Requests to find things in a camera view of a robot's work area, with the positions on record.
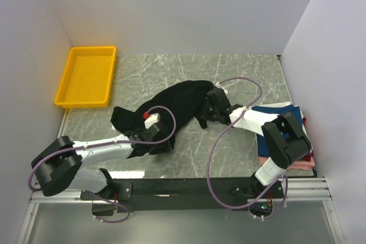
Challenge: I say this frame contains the black t-shirt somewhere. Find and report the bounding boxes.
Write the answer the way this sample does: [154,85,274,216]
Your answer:
[110,80,214,134]

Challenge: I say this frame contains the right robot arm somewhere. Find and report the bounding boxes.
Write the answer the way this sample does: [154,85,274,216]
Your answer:
[202,88,312,198]

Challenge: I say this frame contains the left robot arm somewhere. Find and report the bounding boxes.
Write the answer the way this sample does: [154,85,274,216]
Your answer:
[31,122,176,199]

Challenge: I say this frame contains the blue folded t-shirt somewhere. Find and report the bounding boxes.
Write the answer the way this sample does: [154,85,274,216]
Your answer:
[252,105,303,158]

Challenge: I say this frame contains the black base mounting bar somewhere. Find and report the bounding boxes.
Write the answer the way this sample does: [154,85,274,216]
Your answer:
[79,177,289,216]

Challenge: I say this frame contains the yellow plastic tray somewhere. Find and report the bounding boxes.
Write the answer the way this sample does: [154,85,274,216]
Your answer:
[54,46,117,109]

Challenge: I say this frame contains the red folded t-shirt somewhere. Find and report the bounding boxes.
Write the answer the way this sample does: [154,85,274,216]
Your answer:
[301,117,314,162]

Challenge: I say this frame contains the pink folded t-shirt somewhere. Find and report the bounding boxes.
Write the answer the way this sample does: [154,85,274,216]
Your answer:
[258,157,316,170]

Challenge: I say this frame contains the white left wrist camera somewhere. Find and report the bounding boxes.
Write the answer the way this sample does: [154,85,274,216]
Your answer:
[144,113,160,129]

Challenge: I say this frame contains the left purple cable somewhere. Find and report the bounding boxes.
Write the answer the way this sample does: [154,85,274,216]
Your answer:
[27,105,177,224]

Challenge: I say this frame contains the aluminium frame rail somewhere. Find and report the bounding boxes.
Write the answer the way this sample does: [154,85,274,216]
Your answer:
[30,177,332,205]

